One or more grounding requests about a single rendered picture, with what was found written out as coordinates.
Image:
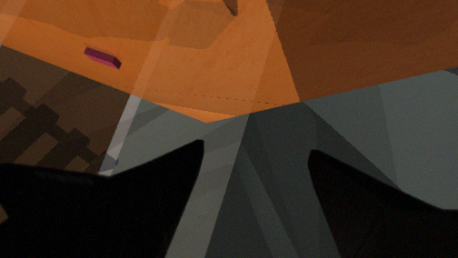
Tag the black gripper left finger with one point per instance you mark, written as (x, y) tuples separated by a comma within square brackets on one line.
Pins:
[(134, 213)]

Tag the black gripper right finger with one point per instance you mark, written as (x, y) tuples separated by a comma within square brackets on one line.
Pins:
[(370, 219)]

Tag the pink rectangular block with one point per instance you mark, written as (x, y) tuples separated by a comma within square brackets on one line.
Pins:
[(102, 58)]

